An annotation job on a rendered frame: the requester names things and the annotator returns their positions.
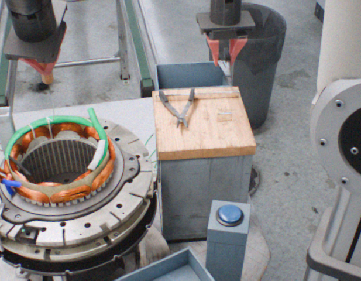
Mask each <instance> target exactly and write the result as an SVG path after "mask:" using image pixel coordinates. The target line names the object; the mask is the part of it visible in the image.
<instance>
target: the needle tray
mask: <svg viewBox="0 0 361 281"><path fill-rule="evenodd" d="M113 281H215V280H214V279H213V277H212V276H211V275H210V273H209V272H208V271H207V269H206V268H205V266H204V265H203V264H202V262H201V261H200V260H199V258H198V256H197V255H196V254H195V253H194V251H193V250H192V249H191V248H190V247H188V248H185V249H183V250H181V251H178V252H176V253H174V254H172V255H169V256H167V257H165V258H163V259H161V260H159V261H157V262H154V263H152V264H150V265H148V266H145V267H143V268H141V269H138V270H136V271H134V272H132V273H130V274H128V275H125V276H122V277H120V278H118V279H116V280H113Z"/></svg>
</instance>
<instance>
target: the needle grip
mask: <svg viewBox="0 0 361 281"><path fill-rule="evenodd" d="M39 64H40V65H41V66H42V67H44V68H46V66H47V64H44V63H39ZM41 75H42V80H43V82H44V83H45V84H51V83H52V82H53V80H54V78H53V72H51V75H43V74H41Z"/></svg>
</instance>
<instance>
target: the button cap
mask: <svg viewBox="0 0 361 281"><path fill-rule="evenodd" d="M241 214H242V213H241V210H240V209H239V208H238V207H237V206H235V205H232V204H228V205H223V206H222V207H221V208H220V209H219V214H218V215H219V219H220V220H221V221H222V222H224V223H226V224H231V223H236V222H238V221H239V220H240V218H241Z"/></svg>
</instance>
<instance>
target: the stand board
mask: <svg viewBox="0 0 361 281"><path fill-rule="evenodd" d="M224 91H239V89H238V87H221V88H200V89H195V93H202V92H224ZM163 92H164V94H165V95H170V94H190V92H191V89H188V90H167V91H163ZM156 95H159V91H152V97H153V110H154V123H155V129H156V141H157V153H158V160H174V159H192V158H202V157H220V156H238V155H254V154H255V151H256V146H257V145H256V144H255V140H254V137H253V134H252V130H251V127H250V124H249V120H248V118H247V115H246V110H245V107H244V104H243V101H242V97H241V95H240V93H239V96H238V97H229V98H208V99H197V100H193V104H192V106H191V107H190V109H189V110H188V111H187V113H186V115H188V124H187V125H188V128H186V126H185V125H184V124H179V127H178V128H177V124H173V113H172V112H171V111H170V110H169V109H168V108H167V107H165V106H164V105H163V102H162V101H156ZM187 101H188V100H176V101H169V103H170V105H171V106H172V107H173V108H174V109H176V110H177V111H178V112H179V113H180V114H181V113H182V111H183V105H184V107H185V106H186V104H187ZM221 112H232V120H231V121H222V122H217V113H221Z"/></svg>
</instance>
